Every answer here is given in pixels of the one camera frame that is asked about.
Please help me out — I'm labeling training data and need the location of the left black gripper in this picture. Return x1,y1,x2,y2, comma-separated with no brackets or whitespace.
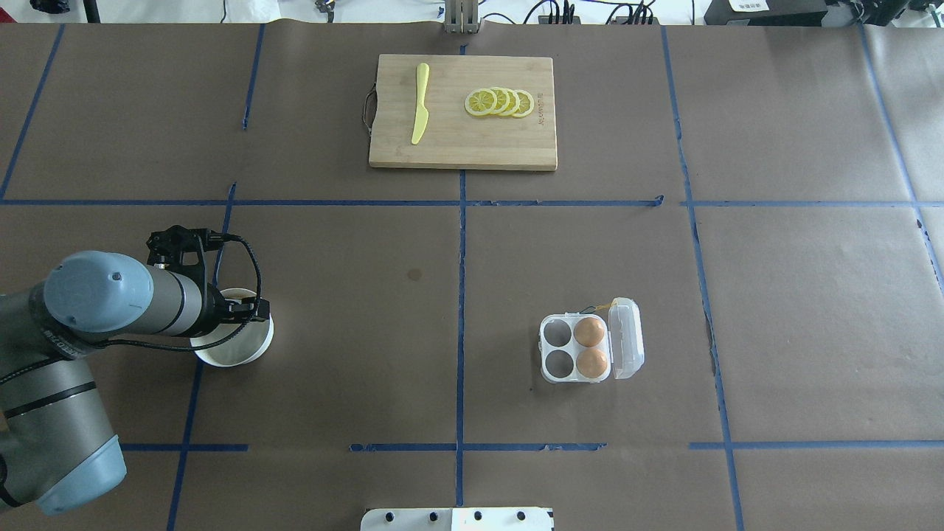
218,295,271,325

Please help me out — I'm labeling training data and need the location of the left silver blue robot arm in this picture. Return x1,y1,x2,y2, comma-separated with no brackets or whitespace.
2,251,271,516

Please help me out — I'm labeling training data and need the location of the clear plastic egg box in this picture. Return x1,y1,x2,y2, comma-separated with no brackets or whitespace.
538,298,646,384

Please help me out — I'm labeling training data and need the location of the brown egg in box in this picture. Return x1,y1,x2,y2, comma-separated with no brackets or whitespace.
576,347,610,379
573,316,607,347

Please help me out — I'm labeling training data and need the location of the black computer box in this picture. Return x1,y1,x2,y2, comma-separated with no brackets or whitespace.
704,1,828,27

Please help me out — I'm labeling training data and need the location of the white round bowl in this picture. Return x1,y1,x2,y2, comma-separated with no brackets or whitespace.
190,317,274,367

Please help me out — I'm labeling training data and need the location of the wooden cutting board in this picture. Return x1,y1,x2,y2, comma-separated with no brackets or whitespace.
369,54,558,171

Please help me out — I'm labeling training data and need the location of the yellow plastic knife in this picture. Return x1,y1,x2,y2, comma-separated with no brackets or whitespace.
411,63,431,145

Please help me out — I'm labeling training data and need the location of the yellow lemon slice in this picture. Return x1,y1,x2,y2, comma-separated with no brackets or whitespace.
499,88,520,117
512,90,534,118
489,87,515,115
463,88,499,117

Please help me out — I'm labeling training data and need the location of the orange black usb hub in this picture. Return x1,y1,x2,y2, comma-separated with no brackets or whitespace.
558,10,660,26

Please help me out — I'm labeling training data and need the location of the left black camera cable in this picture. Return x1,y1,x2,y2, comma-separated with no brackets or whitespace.
96,233,265,352

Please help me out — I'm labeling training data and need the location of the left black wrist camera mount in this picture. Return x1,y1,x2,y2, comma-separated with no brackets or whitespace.
145,225,225,295

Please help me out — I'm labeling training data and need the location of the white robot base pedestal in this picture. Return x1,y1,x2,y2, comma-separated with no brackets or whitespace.
360,507,555,530

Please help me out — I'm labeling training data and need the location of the aluminium frame post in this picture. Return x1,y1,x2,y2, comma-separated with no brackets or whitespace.
444,0,481,35

